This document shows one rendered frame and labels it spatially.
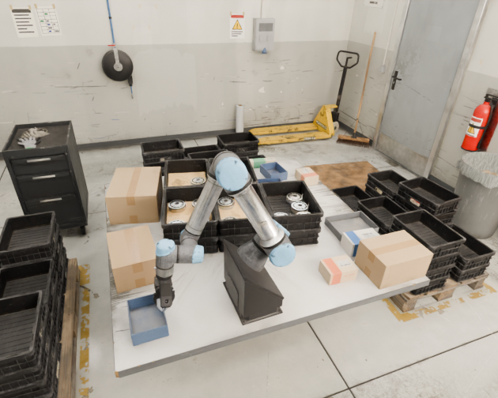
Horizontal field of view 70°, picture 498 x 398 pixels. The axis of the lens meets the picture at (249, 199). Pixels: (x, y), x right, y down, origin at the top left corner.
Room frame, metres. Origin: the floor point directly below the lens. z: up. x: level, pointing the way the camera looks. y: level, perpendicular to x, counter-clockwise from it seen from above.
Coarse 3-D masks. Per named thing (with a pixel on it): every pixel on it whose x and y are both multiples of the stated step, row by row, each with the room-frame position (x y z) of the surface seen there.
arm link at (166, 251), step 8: (160, 240) 1.13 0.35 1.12; (168, 240) 1.13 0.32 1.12; (160, 248) 1.08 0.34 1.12; (168, 248) 1.09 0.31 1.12; (176, 248) 1.11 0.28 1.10; (160, 256) 1.07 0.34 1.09; (168, 256) 1.08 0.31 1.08; (176, 256) 1.09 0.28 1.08; (160, 264) 1.07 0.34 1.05; (168, 264) 1.08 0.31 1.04
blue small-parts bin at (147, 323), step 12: (132, 300) 1.12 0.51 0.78; (144, 300) 1.14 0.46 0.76; (132, 312) 1.10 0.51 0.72; (144, 312) 1.10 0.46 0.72; (156, 312) 1.11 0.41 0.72; (132, 324) 1.04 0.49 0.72; (144, 324) 1.04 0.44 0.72; (156, 324) 1.04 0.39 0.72; (132, 336) 0.93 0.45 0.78; (144, 336) 0.95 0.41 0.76; (156, 336) 0.97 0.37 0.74
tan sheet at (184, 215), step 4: (188, 204) 1.87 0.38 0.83; (188, 208) 1.81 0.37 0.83; (192, 208) 1.82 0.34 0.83; (168, 212) 1.76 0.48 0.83; (172, 212) 1.76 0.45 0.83; (180, 212) 1.77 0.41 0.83; (184, 212) 1.77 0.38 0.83; (188, 212) 1.77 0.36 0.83; (168, 216) 1.72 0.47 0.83; (172, 216) 1.72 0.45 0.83; (176, 216) 1.72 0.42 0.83; (180, 216) 1.73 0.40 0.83; (184, 216) 1.73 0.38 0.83; (188, 216) 1.73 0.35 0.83; (168, 220) 1.68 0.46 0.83; (172, 220) 1.68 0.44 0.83; (184, 220) 1.69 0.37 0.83
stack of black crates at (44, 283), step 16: (0, 272) 1.56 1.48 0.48; (16, 272) 1.62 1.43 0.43; (32, 272) 1.65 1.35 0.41; (48, 272) 1.68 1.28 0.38; (0, 288) 1.49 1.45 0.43; (16, 288) 1.54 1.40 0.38; (32, 288) 1.54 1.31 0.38; (48, 288) 1.45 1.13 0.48; (48, 304) 1.37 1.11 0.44; (64, 304) 1.62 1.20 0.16
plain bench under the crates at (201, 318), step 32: (288, 160) 2.84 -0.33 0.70; (320, 192) 2.30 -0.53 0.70; (128, 224) 1.81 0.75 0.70; (160, 224) 1.82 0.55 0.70; (320, 224) 1.88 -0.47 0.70; (320, 256) 1.57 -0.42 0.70; (192, 288) 1.28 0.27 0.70; (224, 288) 1.29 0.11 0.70; (288, 288) 1.31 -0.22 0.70; (320, 288) 1.32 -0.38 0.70; (352, 288) 1.32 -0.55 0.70; (384, 288) 1.33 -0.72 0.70; (416, 288) 1.38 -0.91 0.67; (128, 320) 1.08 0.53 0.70; (192, 320) 1.09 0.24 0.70; (224, 320) 1.10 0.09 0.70; (288, 320) 1.11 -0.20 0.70; (128, 352) 0.91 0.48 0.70; (160, 352) 0.92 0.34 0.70; (192, 352) 0.93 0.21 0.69
